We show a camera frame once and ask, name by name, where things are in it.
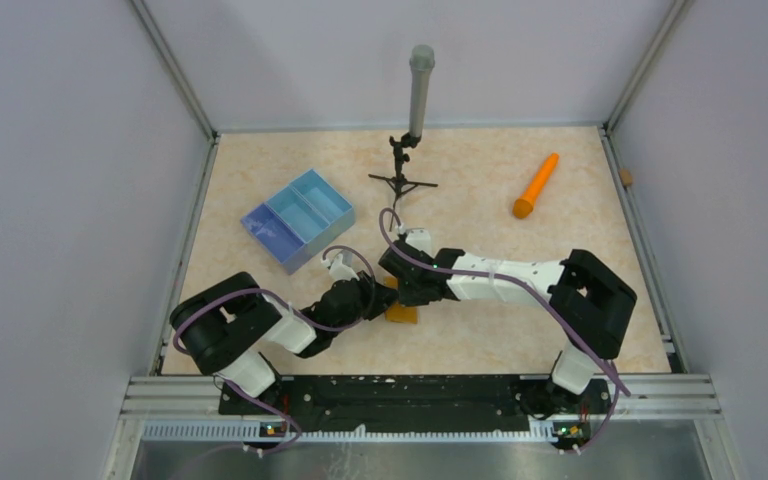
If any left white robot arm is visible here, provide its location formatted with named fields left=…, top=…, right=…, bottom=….
left=169, top=246, right=398, bottom=414

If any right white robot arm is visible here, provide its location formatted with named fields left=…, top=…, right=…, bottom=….
left=378, top=229, right=637, bottom=419

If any black tripod stand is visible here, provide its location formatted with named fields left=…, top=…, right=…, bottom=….
left=368, top=132, right=439, bottom=209

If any blue compartment organizer box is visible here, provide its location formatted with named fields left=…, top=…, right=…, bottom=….
left=241, top=169, right=356, bottom=275

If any orange marker pen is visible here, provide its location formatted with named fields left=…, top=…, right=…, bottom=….
left=512, top=153, right=560, bottom=219

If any grey microphone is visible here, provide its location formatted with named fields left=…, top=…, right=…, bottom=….
left=408, top=44, right=435, bottom=138

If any small wooden block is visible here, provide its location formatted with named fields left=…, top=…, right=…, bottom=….
left=619, top=169, right=633, bottom=187

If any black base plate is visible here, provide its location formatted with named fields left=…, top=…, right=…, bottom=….
left=218, top=374, right=614, bottom=439

